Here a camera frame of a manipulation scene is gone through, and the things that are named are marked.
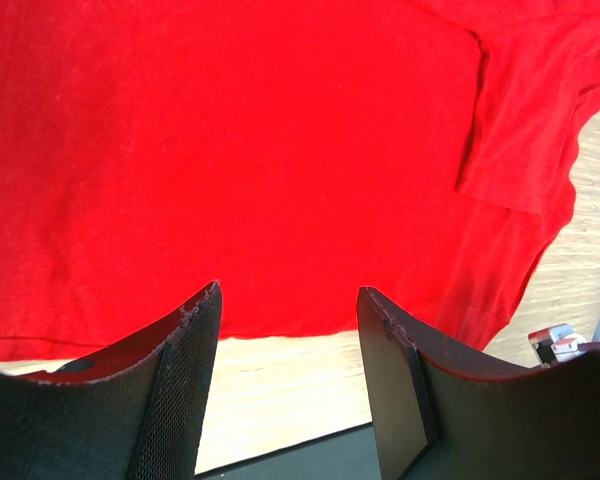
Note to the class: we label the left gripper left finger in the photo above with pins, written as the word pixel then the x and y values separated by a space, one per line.
pixel 132 410

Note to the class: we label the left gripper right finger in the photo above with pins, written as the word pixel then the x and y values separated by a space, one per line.
pixel 443 410

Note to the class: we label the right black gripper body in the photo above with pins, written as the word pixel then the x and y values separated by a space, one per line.
pixel 556 344

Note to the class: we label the red t shirt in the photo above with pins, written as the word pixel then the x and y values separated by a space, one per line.
pixel 293 151

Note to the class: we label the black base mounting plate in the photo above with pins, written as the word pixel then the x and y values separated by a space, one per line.
pixel 348 454

